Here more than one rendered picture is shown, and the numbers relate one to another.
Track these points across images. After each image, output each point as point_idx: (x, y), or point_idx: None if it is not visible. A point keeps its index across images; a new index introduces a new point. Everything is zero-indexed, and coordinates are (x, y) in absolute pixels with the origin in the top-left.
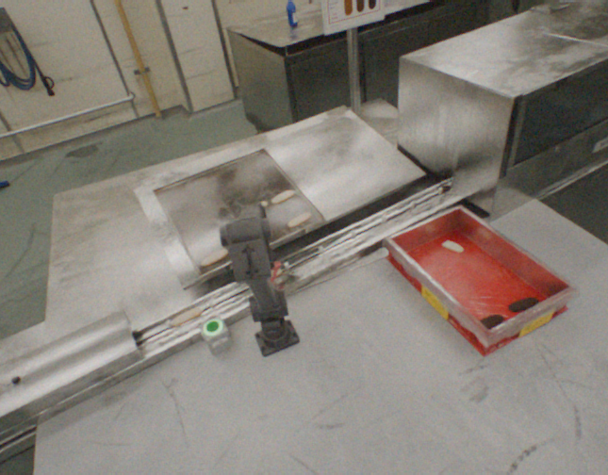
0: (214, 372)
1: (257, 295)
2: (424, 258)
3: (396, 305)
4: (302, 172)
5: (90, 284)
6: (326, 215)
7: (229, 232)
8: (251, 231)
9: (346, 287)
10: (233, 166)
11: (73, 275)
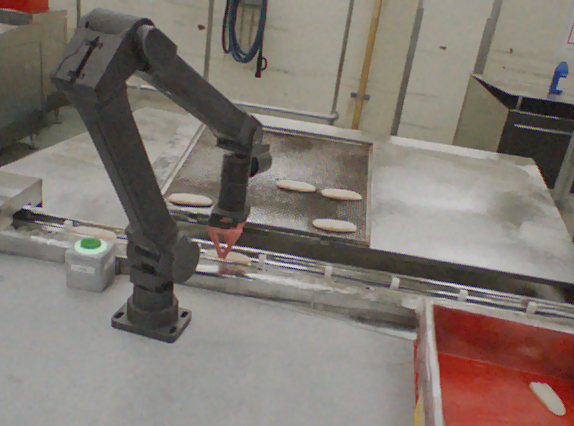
0: (43, 300)
1: (107, 167)
2: (478, 381)
3: (357, 402)
4: (395, 187)
5: (68, 168)
6: (378, 242)
7: (94, 12)
8: (118, 21)
9: (312, 335)
10: (317, 141)
11: (67, 157)
